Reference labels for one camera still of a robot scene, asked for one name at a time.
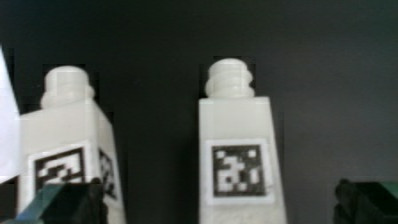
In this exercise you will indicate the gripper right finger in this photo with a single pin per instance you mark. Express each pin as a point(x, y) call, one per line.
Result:
point(367, 203)

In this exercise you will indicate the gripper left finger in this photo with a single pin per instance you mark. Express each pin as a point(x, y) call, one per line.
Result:
point(68, 204)

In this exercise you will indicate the white table leg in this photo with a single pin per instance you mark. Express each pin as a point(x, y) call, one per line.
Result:
point(240, 185)
point(68, 145)

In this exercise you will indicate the white table leg far left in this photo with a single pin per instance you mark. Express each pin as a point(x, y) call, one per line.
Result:
point(240, 185)

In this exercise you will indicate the AprilTag base sheet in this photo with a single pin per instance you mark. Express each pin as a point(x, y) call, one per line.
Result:
point(9, 127)

